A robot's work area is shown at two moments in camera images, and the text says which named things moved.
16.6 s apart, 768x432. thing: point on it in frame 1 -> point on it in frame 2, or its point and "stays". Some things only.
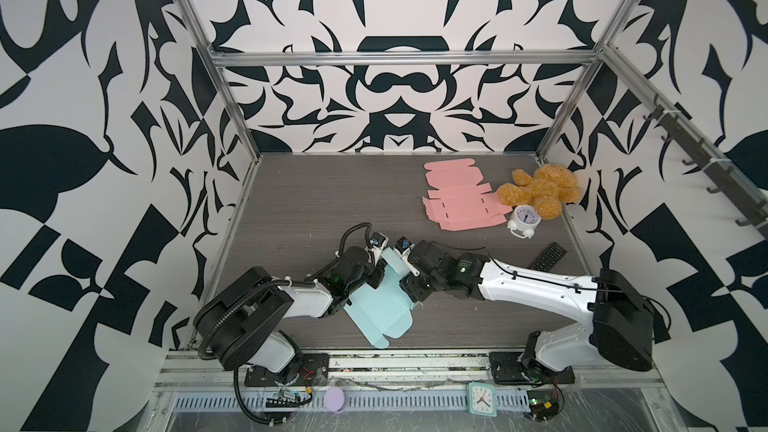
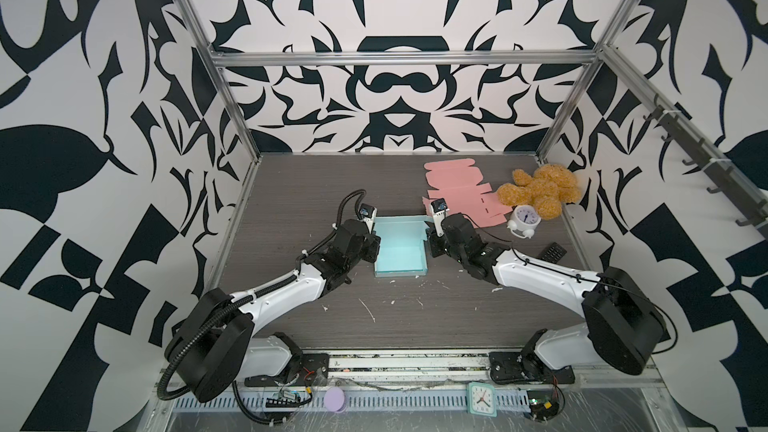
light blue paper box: [384, 312] -> [402, 248]
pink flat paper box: [458, 200] stays
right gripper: [410, 288] -> [432, 240]
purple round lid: [335, 399] stays
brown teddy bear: [550, 187] stays
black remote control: [549, 258] stays
